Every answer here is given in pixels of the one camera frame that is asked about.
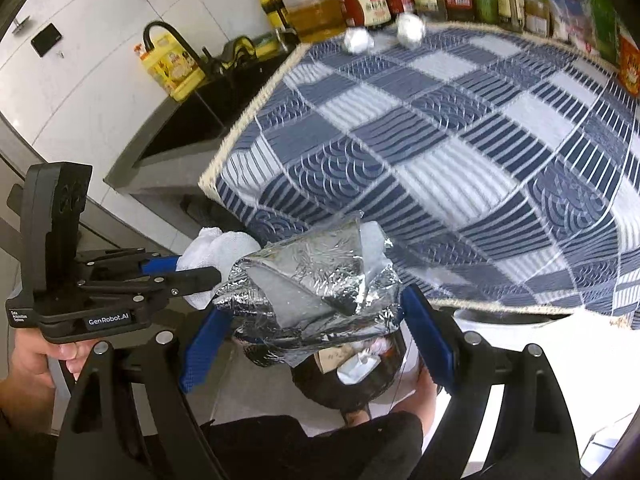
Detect small brown jar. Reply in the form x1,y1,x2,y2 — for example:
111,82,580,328
522,0,551,38

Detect white tissue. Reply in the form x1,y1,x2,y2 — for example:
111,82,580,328
177,226,261,311

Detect black trash bin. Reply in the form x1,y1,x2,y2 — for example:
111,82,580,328
235,320,408,413

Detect black sink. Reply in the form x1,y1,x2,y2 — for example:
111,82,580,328
105,52,301,196

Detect black faucet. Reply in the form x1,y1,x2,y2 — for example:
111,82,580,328
142,20,236,91

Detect crumpled white paper ball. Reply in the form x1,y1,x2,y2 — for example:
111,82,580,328
344,27,376,56
395,12,427,51

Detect person's black shorts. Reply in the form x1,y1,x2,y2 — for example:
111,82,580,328
207,411,426,480

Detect silver foil bag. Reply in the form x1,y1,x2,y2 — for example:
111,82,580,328
212,215,403,366

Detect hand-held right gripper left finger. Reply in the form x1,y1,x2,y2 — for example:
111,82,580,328
60,306,232,480

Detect red paper cup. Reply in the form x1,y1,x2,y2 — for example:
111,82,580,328
616,32,640,98

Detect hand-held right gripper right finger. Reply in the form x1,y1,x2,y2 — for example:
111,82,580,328
401,286,583,480

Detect yellow green sponge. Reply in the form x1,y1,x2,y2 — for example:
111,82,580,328
252,35,281,58

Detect small white tissue wad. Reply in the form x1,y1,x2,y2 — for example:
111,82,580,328
337,355,386,386

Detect green plastic bag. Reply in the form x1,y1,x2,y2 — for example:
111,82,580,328
580,0,621,63

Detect person's leg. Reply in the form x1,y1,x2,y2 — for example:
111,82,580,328
400,362,443,441

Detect black wall socket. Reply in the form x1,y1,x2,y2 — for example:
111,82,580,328
31,23,63,57

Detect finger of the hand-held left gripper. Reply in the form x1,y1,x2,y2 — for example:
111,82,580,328
75,249,182,276
80,266,222,306

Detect white blue plastic bag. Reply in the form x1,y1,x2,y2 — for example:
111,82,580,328
540,0,601,56

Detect glass oil jug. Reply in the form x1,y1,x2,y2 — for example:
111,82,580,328
286,0,347,45

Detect yellow oil jug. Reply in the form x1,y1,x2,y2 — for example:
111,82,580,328
134,30,207,102

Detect blue checked tablecloth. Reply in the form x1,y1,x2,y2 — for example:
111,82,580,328
199,22,640,331

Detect person's left hand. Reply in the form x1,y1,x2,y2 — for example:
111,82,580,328
12,330,85,388

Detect dark sauce bottle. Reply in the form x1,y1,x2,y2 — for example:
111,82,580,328
337,0,393,28

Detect person's left forearm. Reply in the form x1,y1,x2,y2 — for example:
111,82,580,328
0,372,66,480

